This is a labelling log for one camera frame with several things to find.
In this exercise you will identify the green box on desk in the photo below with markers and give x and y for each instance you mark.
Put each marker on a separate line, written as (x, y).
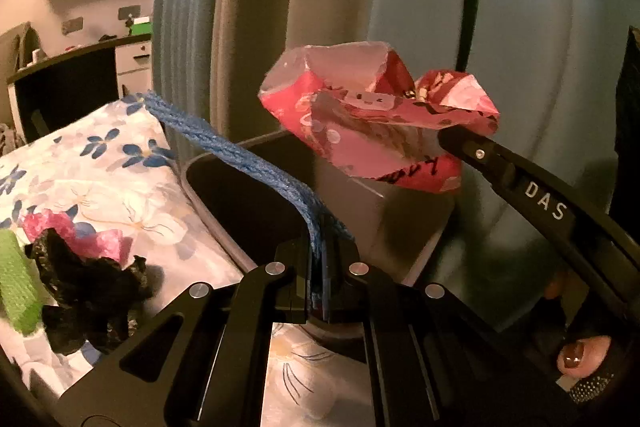
(141, 26)

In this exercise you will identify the green mesh sponge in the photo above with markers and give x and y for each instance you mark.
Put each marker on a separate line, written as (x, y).
(20, 297)

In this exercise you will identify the dark desk with drawers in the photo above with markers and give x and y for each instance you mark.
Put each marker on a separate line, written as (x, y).
(57, 91)

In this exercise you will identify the right hand with painted nails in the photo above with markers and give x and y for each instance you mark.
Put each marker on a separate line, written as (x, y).
(582, 357)

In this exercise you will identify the blue grey curtain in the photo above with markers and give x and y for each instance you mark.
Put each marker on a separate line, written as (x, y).
(551, 66)

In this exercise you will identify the black plastic bag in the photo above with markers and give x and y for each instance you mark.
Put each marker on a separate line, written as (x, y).
(97, 301)

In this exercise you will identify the blue knitted strip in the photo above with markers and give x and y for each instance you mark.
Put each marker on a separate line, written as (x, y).
(321, 222)

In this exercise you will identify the floral blue white duvet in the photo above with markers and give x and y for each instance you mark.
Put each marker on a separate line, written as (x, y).
(114, 169)

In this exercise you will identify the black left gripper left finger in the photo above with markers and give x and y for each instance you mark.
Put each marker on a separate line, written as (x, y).
(202, 361)

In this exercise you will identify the crumpled pink plastic bag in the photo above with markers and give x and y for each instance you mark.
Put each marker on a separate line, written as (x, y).
(82, 238)

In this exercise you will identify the red snack wrapper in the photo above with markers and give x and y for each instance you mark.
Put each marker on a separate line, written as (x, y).
(356, 105)

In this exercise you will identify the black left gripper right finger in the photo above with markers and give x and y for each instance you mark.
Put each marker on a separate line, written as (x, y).
(432, 360)

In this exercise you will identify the dark plastic trash bin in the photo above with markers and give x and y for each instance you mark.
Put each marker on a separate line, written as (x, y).
(395, 229)

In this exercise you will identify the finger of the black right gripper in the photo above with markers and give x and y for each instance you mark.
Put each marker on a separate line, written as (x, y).
(605, 254)

